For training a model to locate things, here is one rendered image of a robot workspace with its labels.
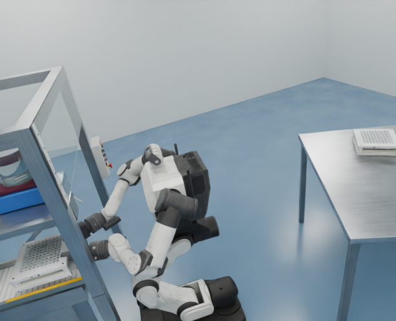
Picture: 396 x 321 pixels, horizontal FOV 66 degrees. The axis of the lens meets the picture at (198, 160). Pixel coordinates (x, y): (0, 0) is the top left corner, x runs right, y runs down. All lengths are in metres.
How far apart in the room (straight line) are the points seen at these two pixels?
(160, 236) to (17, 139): 0.60
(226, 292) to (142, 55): 3.65
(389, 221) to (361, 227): 0.14
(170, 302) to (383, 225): 1.20
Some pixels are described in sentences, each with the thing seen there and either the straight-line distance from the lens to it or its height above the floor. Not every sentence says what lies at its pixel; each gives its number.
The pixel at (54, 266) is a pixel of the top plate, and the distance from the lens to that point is 1.58.
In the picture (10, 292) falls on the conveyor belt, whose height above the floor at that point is 0.83.
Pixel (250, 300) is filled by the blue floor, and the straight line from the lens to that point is 2.40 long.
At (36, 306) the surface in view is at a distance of 1.74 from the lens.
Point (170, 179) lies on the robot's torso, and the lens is 1.34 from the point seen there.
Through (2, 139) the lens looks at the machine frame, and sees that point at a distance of 1.17.
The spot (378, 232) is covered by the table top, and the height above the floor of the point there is 0.86.
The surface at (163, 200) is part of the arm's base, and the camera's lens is 1.21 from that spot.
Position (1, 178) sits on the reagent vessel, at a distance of 1.44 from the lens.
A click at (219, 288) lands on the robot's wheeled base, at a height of 0.35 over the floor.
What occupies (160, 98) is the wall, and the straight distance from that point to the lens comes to 5.01.
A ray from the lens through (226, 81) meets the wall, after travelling 5.41.
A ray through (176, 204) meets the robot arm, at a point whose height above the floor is 1.23.
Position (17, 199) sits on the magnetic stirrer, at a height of 1.32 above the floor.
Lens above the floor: 1.97
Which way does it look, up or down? 30 degrees down
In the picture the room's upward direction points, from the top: 9 degrees counter-clockwise
